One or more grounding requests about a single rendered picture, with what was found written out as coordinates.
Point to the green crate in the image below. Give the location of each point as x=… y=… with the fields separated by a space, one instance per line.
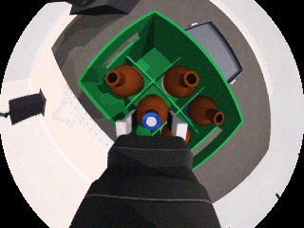
x=161 y=41

